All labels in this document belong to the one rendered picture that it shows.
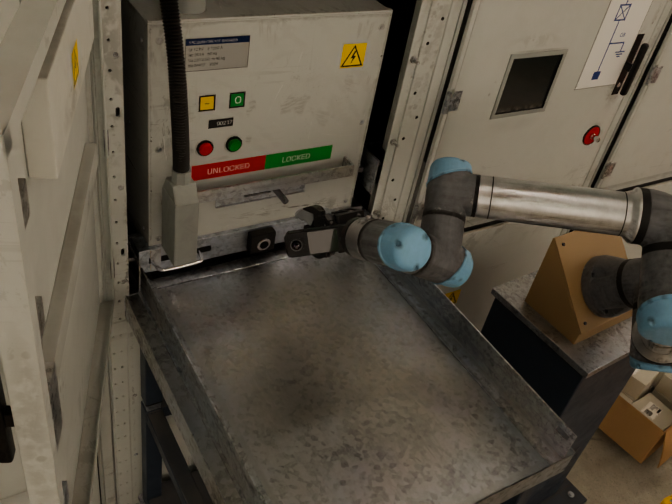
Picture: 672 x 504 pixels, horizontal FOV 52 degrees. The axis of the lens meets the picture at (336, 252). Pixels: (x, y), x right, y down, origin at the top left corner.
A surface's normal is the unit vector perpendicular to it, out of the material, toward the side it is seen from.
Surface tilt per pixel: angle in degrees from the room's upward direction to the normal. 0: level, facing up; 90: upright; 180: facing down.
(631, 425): 75
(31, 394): 90
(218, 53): 90
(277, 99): 90
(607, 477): 0
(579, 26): 90
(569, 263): 45
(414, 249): 60
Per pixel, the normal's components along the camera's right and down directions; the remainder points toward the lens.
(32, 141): 0.16, 0.64
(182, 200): 0.51, 0.15
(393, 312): 0.16, -0.77
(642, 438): -0.71, 0.08
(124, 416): 0.50, 0.60
